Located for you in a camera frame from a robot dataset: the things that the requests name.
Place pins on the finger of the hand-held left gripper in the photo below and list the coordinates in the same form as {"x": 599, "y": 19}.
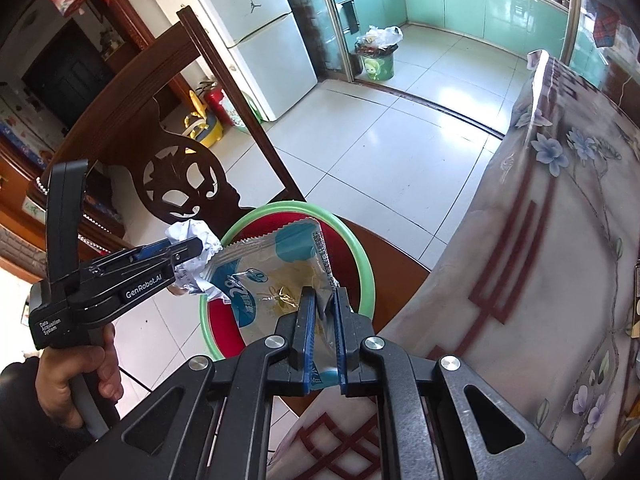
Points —
{"x": 182, "y": 251}
{"x": 150, "y": 253}

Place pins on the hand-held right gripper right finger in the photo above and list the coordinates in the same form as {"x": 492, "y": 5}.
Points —
{"x": 343, "y": 342}

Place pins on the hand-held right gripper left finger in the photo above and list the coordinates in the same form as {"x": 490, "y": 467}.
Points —
{"x": 305, "y": 332}

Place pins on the white paper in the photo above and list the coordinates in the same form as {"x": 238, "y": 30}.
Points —
{"x": 192, "y": 232}

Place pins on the blue white snack packet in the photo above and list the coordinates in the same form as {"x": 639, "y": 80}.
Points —
{"x": 270, "y": 270}

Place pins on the red bin with green rim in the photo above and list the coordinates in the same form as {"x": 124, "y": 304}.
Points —
{"x": 224, "y": 327}

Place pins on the person's left hand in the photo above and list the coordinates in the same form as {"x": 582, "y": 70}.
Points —
{"x": 65, "y": 380}

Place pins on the carved wooden chair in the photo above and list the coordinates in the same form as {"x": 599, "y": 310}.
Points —
{"x": 100, "y": 125}

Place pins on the yellow plastic toy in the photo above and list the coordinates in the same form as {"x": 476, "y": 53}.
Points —
{"x": 202, "y": 127}

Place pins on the red fire extinguisher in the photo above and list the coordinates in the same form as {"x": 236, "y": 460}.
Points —
{"x": 216, "y": 105}

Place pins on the green plastic bottle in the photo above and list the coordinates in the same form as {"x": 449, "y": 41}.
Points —
{"x": 245, "y": 112}

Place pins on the black television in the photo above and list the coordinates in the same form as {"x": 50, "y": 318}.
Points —
{"x": 65, "y": 75}

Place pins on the floral tablecloth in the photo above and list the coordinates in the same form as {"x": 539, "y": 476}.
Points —
{"x": 525, "y": 260}

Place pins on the white refrigerator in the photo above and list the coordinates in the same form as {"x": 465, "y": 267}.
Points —
{"x": 260, "y": 60}

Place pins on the dark wooden cabinet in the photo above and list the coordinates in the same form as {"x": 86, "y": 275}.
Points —
{"x": 130, "y": 20}

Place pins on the green kitchen bin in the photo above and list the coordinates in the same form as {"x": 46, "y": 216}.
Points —
{"x": 377, "y": 67}

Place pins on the glass sliding door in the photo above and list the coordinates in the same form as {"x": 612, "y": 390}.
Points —
{"x": 310, "y": 15}

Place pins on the clear plastic bag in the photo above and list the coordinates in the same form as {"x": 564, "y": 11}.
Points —
{"x": 382, "y": 35}

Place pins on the teal kitchen cabinets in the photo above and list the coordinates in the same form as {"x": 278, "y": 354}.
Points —
{"x": 475, "y": 5}

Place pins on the plaid hanging cloth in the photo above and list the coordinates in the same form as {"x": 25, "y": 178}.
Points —
{"x": 606, "y": 25}

